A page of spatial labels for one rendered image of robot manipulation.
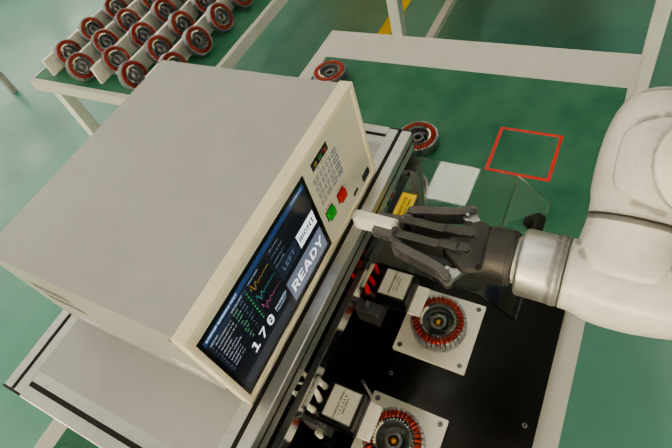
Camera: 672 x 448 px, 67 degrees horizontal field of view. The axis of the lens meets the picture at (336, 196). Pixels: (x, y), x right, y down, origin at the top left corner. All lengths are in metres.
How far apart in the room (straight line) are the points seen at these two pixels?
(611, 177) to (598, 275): 0.12
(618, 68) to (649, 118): 0.99
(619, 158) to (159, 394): 0.69
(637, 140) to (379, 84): 1.11
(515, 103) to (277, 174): 0.99
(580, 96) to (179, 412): 1.26
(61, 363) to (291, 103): 0.55
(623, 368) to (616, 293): 1.31
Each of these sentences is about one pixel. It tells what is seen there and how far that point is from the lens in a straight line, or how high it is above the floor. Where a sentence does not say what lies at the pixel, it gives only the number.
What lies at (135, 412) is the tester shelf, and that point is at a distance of 0.85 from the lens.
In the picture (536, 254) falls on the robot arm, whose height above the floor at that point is 1.23.
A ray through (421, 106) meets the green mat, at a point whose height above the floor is 0.75.
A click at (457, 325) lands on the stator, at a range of 1.07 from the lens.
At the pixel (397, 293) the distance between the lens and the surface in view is 1.00.
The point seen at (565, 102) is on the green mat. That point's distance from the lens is 1.55.
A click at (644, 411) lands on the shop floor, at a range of 1.93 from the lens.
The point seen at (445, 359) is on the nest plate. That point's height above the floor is 0.78.
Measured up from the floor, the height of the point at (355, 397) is 0.92.
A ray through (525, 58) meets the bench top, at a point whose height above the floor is 0.75.
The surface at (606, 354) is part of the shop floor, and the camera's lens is 1.97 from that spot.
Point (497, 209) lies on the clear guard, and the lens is 0.91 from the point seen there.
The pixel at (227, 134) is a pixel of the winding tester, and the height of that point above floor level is 1.32.
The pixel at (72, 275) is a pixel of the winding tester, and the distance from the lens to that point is 0.74.
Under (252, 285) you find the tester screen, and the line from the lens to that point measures 0.66.
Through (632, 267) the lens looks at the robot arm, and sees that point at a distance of 0.66.
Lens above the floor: 1.79
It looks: 49 degrees down
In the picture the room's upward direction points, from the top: 21 degrees counter-clockwise
